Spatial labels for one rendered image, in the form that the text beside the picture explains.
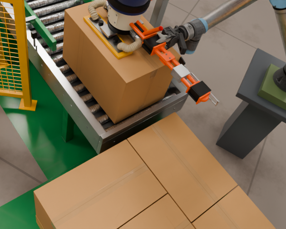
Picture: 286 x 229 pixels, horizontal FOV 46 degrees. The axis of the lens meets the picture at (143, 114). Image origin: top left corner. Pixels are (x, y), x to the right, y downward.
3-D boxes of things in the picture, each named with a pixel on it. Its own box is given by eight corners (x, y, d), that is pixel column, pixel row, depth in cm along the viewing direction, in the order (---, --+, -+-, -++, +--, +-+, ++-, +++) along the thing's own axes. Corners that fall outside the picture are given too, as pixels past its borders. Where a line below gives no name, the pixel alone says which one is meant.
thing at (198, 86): (184, 92, 165) (188, 86, 161) (195, 86, 168) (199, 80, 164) (196, 104, 162) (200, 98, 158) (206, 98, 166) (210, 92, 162)
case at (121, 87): (62, 57, 225) (64, 9, 193) (111, 38, 245) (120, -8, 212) (114, 124, 205) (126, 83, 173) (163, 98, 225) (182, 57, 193)
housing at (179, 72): (169, 73, 170) (172, 67, 166) (179, 69, 173) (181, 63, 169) (178, 83, 167) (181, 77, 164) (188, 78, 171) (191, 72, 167)
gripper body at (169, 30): (157, 38, 183) (174, 32, 189) (167, 49, 181) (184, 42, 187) (161, 28, 177) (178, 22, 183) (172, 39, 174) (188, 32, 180)
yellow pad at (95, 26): (82, 19, 192) (83, 12, 188) (97, 14, 197) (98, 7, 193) (117, 60, 181) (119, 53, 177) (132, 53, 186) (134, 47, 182)
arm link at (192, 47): (196, 46, 209) (203, 30, 199) (192, 58, 201) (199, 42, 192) (181, 41, 209) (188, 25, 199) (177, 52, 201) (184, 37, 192)
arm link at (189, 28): (190, 42, 189) (196, 29, 181) (184, 45, 187) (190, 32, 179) (180, 32, 192) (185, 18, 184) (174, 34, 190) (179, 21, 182)
